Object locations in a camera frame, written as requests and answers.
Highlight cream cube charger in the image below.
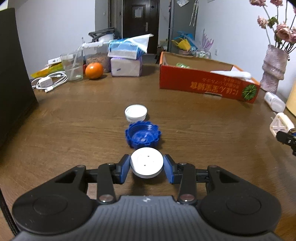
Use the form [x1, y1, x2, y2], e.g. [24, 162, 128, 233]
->
[269, 113, 295, 137]

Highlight white round disc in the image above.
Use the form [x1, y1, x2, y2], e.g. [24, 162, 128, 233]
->
[130, 147, 164, 179]

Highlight blue gear-shaped lid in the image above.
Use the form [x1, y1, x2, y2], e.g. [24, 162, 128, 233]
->
[125, 121, 162, 150]

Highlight red white lint brush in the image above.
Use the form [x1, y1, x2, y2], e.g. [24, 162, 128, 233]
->
[211, 70, 252, 80]

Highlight green spray bottle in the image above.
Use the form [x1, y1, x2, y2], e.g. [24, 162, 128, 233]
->
[176, 63, 190, 68]

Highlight yellow thermos jug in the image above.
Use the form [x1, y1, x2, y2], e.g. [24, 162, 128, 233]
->
[286, 81, 296, 116]

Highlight white cotton swab box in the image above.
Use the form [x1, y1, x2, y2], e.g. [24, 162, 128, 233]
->
[264, 92, 285, 113]

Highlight white bottle cap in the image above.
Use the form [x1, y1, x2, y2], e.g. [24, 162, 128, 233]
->
[125, 104, 147, 123]

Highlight pink ceramic vase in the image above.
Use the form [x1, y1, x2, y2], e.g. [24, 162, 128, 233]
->
[260, 45, 289, 94]

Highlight red cardboard box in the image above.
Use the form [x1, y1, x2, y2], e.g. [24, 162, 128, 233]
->
[159, 52, 260, 103]

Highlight dried pink roses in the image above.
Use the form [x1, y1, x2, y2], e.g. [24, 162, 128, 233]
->
[249, 0, 295, 55]

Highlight purple white tissue pack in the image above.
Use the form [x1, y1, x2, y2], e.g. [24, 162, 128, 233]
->
[110, 57, 142, 77]

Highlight orange fruit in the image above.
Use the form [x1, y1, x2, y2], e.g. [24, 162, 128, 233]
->
[85, 62, 104, 79]

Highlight glass cup with straw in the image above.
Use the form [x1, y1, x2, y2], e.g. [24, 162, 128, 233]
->
[60, 42, 84, 81]

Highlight clear plastic food container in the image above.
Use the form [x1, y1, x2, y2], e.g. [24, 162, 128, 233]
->
[82, 42, 111, 73]

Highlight blue tissue pack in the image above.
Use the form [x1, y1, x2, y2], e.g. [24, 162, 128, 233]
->
[107, 34, 154, 60]

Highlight yellow blue bags pile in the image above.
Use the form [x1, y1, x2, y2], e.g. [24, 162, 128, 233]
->
[171, 31, 197, 51]

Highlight black device on container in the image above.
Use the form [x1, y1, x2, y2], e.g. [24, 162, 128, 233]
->
[88, 27, 120, 42]

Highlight dark entrance door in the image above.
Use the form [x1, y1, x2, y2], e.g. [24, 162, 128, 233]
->
[122, 0, 159, 54]

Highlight grey refrigerator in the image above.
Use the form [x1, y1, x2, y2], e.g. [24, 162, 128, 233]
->
[168, 0, 196, 53]

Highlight white umbrella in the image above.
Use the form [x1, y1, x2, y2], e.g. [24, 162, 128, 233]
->
[189, 0, 199, 27]

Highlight white charger with cable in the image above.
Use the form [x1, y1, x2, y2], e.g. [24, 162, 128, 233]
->
[31, 71, 68, 93]

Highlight wire rack with bottles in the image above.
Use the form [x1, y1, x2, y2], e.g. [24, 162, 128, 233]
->
[194, 50, 211, 59]

